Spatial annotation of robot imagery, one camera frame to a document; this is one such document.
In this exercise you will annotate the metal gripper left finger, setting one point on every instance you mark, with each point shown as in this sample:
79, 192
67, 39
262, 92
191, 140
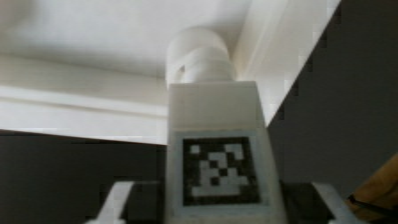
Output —
111, 212

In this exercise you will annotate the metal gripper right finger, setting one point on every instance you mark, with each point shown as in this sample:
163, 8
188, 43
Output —
344, 216

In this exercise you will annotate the white table leg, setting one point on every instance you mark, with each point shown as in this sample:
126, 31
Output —
223, 189

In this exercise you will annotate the white square table top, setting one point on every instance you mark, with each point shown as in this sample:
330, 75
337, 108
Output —
85, 58

